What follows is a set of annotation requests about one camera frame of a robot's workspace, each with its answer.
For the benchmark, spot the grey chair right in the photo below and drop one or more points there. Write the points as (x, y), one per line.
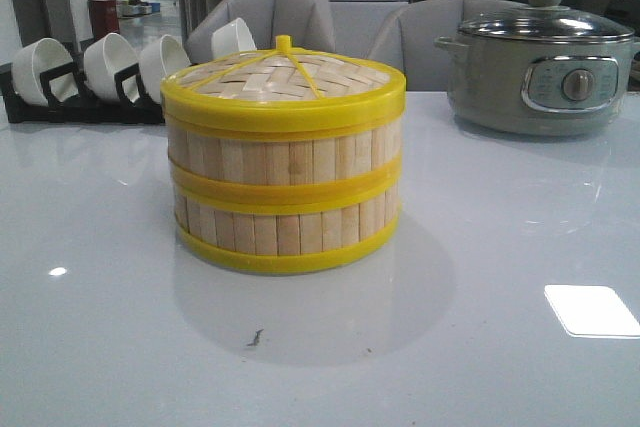
(405, 40)

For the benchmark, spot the grey chair left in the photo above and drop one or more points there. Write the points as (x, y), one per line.
(309, 23)

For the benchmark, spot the grey-green electric cooking pot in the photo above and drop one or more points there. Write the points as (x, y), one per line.
(537, 88)

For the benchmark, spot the woven bamboo steamer lid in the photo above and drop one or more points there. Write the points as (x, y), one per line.
(285, 93)

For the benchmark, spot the bamboo steamer basket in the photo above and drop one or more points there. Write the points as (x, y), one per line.
(297, 171)
(288, 243)

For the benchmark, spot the black dish rack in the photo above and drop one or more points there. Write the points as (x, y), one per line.
(132, 106)

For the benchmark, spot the red bin background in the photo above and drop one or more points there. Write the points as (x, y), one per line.
(103, 17)

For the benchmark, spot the grey chair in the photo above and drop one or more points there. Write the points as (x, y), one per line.
(405, 40)
(309, 23)

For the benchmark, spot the glass pot lid with knob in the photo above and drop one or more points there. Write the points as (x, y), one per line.
(546, 21)

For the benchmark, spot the white bowl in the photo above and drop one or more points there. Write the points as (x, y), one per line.
(30, 62)
(159, 59)
(103, 59)

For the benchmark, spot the white bowl right end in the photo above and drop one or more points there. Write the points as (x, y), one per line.
(232, 38)

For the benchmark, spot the white bowl far left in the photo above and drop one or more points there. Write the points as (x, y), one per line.
(30, 62)

